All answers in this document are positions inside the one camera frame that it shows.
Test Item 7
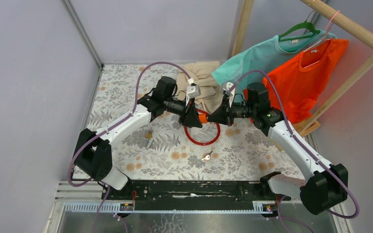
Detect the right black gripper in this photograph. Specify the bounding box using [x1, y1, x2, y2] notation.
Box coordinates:
[207, 96, 255, 127]

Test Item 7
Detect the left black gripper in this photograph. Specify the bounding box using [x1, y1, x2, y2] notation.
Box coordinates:
[163, 96, 203, 128]

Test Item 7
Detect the red cable lock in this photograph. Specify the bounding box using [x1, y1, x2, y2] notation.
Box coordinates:
[184, 121, 221, 146]

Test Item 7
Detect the silver key pair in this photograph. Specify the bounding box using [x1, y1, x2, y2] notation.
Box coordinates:
[201, 151, 213, 161]

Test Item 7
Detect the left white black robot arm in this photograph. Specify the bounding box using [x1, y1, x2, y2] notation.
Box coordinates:
[73, 76, 203, 200]

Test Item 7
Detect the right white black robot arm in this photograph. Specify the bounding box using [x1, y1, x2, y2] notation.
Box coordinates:
[207, 82, 348, 215]

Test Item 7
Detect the beige crumpled cloth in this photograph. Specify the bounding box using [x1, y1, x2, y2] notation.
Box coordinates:
[176, 61, 222, 113]

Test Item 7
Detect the floral patterned mat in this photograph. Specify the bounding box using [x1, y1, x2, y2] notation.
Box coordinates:
[87, 65, 303, 181]

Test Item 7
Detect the teal t-shirt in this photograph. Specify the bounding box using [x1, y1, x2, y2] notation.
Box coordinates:
[212, 31, 340, 86]

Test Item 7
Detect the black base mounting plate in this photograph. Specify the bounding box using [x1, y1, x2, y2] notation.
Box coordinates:
[102, 180, 277, 211]

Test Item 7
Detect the orange t-shirt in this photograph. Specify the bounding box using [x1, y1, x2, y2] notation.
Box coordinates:
[237, 39, 349, 123]

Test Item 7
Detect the green clothes hanger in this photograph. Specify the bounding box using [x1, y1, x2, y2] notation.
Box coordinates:
[278, 9, 322, 41]

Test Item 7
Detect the pink clothes hanger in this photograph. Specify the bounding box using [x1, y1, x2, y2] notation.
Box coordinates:
[302, 10, 339, 52]

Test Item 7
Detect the wooden clothes rack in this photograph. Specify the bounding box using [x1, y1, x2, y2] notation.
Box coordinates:
[228, 0, 373, 152]

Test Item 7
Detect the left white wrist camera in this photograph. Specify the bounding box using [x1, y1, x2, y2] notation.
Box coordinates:
[185, 78, 201, 104]

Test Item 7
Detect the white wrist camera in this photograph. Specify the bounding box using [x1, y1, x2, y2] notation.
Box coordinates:
[220, 82, 236, 107]
[185, 78, 201, 104]

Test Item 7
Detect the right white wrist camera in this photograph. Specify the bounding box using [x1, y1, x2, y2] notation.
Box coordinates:
[220, 82, 236, 107]

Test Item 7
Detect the aluminium frame rail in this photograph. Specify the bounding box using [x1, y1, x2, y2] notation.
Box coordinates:
[60, 0, 103, 69]

